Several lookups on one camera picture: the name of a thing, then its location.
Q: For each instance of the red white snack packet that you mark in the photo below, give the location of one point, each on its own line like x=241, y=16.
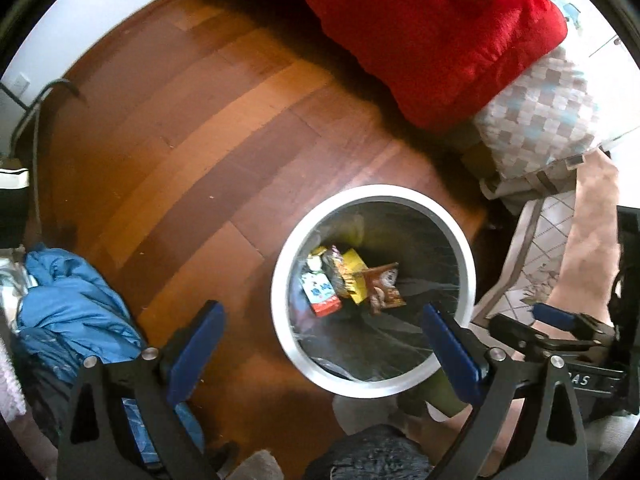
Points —
x=318, y=289

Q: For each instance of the yellow snack wrapper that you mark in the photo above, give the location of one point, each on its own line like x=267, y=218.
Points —
x=345, y=273

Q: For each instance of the red fleece blanket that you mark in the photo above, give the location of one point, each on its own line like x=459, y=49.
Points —
x=443, y=60

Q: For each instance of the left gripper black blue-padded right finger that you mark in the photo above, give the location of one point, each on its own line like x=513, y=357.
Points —
x=548, y=441

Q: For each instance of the blue crumpled garment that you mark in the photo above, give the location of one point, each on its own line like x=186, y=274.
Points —
x=71, y=313

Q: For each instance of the pink beige mattress cover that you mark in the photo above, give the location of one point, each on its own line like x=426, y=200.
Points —
x=592, y=255

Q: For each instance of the dark fuzzy slipper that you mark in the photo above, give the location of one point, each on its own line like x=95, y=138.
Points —
x=377, y=452

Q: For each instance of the white round trash bin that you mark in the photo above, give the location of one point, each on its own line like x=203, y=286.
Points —
x=353, y=352

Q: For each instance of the brown snack wrapper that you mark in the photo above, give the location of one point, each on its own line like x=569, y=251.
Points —
x=382, y=293

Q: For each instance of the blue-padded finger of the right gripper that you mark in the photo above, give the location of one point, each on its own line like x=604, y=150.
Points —
x=554, y=317

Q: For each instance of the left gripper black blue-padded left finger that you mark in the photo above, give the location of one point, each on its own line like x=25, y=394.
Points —
x=97, y=440

